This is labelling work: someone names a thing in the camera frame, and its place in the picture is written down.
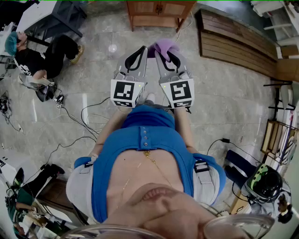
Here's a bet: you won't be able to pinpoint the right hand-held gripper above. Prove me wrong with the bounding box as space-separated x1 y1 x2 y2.
154 49 195 109

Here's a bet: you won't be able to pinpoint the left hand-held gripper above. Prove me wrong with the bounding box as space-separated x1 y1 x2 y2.
110 45 149 109

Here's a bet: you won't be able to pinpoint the purple cloth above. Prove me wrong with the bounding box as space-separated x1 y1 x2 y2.
147 38 181 63

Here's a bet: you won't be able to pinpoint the brown wooden cabinet door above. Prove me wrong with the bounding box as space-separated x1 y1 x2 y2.
129 0 160 16
160 0 190 17

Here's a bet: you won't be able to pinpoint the person's right forearm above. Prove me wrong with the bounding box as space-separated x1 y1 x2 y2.
174 107 196 151

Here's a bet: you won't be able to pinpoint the wooden cabinet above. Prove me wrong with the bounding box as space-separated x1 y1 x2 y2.
126 0 198 33

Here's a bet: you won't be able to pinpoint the dark wooden slat platform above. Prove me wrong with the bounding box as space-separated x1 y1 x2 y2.
194 8 279 79

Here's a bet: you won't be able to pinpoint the person's blue shirt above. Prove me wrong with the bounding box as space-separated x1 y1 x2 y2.
74 104 227 224

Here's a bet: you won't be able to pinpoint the small tracker device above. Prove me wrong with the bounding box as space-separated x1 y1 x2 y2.
55 94 65 110

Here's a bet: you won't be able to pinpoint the black electronics box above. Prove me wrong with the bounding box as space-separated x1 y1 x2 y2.
35 83 57 103

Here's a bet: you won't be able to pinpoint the black metal rack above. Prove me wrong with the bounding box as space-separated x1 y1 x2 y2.
263 78 297 112

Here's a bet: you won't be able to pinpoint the person's face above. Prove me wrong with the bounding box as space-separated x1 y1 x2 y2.
106 182 236 239

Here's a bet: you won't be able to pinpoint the black and green helmet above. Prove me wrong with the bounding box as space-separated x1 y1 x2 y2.
224 149 294 225

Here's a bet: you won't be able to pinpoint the clear rimmed glasses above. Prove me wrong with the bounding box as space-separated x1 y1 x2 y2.
58 213 276 239

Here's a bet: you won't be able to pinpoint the white floor cable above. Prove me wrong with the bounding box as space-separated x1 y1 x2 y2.
86 113 110 135

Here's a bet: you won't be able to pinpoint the black floor cable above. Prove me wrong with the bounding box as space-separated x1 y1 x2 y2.
80 97 111 136

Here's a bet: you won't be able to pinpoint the gold necklace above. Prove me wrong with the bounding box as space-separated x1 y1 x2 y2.
115 150 173 210

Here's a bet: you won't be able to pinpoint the grey metal frame table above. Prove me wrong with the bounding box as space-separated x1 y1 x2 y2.
15 0 87 47

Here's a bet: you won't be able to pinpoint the grey shoulder strap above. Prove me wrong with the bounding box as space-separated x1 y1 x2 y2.
66 161 98 222
193 160 221 207

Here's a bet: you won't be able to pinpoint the thin frame shelf rack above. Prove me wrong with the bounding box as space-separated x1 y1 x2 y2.
260 118 299 165

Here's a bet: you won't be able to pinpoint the black cable bundle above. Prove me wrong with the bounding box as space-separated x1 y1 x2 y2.
0 90 24 134

